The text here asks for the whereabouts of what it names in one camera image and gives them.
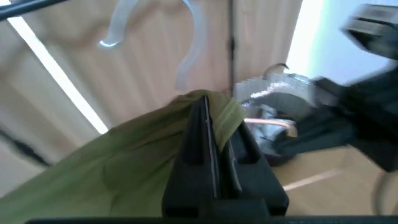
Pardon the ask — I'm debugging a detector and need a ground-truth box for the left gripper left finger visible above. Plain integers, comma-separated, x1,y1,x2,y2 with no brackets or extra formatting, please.
161,95,222,218

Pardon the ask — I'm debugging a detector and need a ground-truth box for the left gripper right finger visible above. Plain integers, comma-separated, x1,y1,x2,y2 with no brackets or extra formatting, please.
221,123,290,217

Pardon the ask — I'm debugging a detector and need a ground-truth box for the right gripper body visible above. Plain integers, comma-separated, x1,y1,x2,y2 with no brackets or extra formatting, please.
338,67,398,172

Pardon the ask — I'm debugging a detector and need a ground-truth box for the green printed t-shirt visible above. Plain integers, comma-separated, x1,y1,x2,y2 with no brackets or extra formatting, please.
0,89,246,218

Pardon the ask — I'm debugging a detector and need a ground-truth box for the pink clothes hanger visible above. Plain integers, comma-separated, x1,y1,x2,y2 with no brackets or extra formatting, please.
99,0,298,138

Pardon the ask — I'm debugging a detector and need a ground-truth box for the white laundry basket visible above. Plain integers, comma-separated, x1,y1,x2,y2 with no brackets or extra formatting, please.
233,63,340,166

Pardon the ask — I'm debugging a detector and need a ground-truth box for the black clothes rack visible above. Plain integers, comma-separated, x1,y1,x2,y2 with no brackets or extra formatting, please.
0,0,236,167

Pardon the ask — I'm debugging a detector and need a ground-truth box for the beige curtain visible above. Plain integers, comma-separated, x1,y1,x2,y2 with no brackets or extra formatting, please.
0,0,304,197

